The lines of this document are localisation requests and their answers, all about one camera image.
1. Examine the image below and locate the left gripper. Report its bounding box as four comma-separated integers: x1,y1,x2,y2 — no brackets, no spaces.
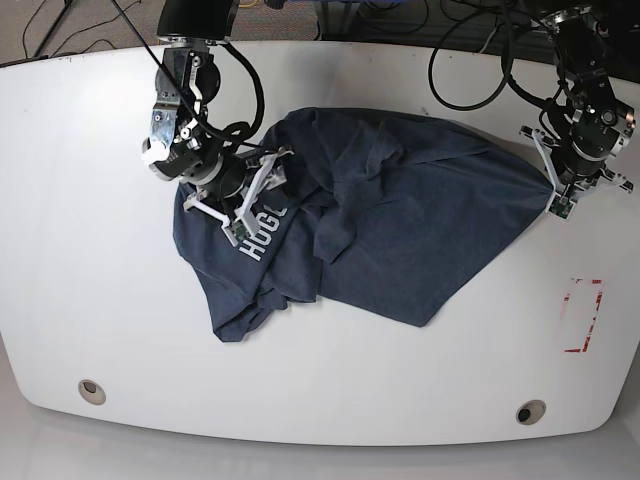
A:
520,126,634,203

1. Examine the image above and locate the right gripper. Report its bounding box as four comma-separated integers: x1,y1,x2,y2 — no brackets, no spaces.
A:
183,146,293,228

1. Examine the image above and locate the dark blue t-shirt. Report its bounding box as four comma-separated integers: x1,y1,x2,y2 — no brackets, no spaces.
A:
173,108,552,342

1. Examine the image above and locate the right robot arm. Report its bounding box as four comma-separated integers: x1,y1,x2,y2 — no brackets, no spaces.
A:
142,1,292,242

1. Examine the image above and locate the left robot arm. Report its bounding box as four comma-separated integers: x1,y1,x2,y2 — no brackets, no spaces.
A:
508,1,639,218

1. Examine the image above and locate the red tape rectangle marking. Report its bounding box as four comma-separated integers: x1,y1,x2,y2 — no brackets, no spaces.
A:
558,278,603,353

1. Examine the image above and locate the black tripod stand leg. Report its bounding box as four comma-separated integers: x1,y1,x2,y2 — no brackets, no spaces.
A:
33,0,75,57

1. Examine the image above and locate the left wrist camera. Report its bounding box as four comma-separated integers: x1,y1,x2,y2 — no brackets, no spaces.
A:
546,192,577,220

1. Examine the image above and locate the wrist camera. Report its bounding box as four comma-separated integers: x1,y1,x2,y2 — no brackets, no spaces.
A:
546,192,577,220
225,220,251,247

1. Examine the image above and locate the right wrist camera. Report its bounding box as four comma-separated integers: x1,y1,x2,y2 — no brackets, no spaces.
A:
225,220,251,247

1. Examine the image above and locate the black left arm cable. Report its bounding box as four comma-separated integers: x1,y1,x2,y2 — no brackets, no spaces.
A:
428,0,566,116

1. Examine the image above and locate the right table cable grommet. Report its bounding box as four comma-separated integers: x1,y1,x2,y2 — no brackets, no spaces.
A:
516,399,546,426

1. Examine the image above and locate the table cable grommet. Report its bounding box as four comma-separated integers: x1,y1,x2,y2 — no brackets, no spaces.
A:
78,379,106,406
516,399,546,426

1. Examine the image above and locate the left table cable grommet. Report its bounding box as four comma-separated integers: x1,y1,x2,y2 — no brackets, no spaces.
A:
78,379,106,406

